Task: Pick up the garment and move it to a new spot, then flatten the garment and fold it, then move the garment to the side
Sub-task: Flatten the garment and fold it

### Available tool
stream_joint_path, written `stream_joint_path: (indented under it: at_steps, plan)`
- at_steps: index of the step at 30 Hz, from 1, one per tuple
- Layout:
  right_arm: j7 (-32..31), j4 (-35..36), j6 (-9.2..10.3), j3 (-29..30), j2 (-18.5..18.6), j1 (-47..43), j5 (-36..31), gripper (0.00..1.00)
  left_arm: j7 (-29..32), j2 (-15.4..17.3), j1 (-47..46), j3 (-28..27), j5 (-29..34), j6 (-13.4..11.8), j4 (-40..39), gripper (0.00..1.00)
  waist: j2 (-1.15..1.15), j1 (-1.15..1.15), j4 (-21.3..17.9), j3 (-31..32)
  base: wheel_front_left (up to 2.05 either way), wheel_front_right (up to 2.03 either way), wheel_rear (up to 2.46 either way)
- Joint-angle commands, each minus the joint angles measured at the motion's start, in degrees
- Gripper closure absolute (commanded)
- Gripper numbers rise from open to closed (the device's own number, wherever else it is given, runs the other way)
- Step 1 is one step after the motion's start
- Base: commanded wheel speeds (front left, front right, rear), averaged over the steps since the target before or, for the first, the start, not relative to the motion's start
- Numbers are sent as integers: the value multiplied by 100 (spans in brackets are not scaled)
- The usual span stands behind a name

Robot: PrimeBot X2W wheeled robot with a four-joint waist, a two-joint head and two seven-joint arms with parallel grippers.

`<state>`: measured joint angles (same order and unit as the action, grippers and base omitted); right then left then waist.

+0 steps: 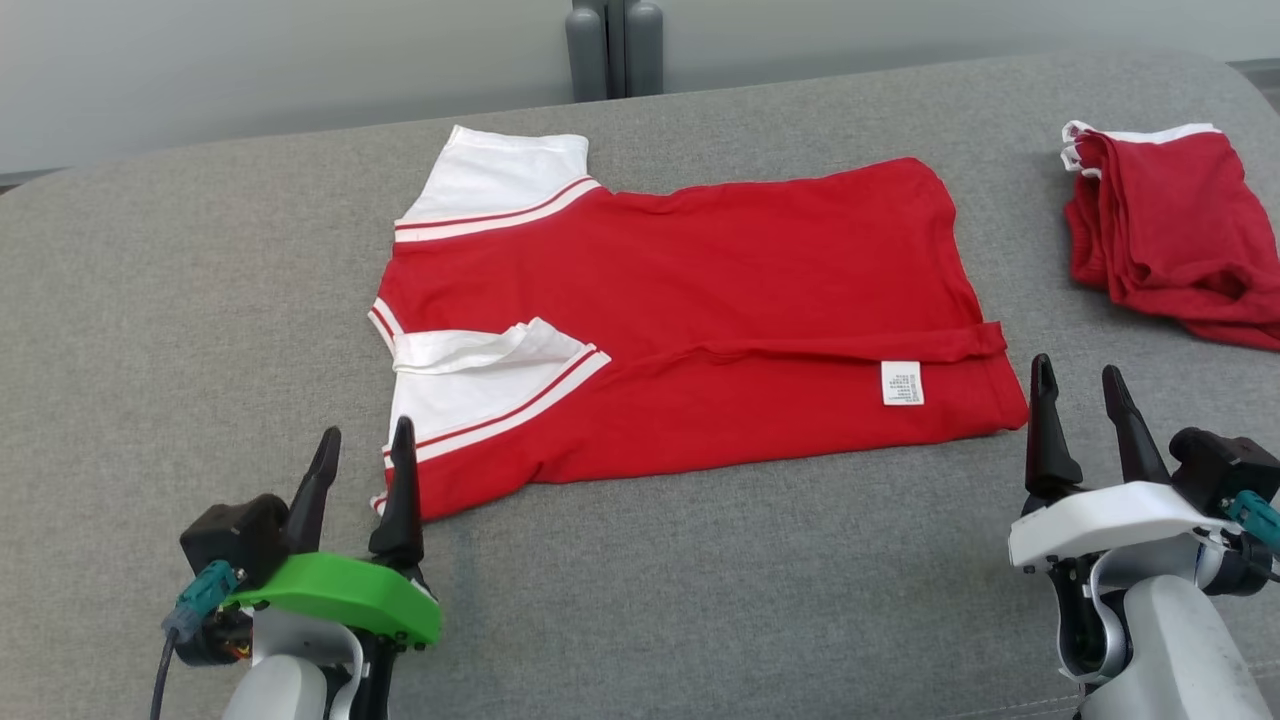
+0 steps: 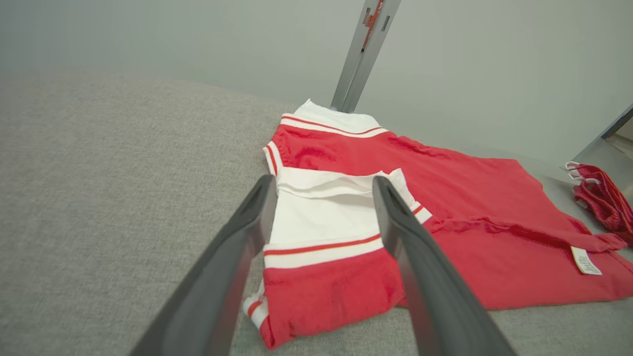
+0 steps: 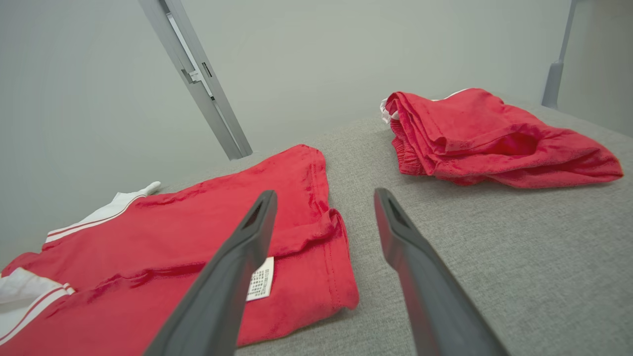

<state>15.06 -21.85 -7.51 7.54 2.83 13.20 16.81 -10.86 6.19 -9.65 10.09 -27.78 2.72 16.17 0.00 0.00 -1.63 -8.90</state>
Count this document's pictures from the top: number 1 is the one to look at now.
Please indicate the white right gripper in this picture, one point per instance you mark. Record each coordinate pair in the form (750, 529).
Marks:
(1110, 520)

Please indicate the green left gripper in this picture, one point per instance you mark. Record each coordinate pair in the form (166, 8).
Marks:
(340, 595)

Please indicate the red shorts white stripe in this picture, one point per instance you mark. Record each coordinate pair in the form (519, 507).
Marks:
(1170, 230)

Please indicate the red jersey shirt white sleeves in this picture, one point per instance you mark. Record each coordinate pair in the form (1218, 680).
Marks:
(720, 290)

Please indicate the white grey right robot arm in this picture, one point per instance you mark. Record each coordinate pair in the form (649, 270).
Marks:
(1170, 640)

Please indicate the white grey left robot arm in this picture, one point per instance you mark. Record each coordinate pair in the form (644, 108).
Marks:
(285, 680)

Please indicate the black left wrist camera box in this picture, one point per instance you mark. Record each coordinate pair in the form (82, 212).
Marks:
(235, 530)

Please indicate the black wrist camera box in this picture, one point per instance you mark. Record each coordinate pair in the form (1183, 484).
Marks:
(235, 530)
(1220, 465)

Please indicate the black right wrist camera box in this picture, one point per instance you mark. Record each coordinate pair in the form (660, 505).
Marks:
(1220, 465)

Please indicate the grey metal partition post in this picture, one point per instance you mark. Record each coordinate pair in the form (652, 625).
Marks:
(615, 50)

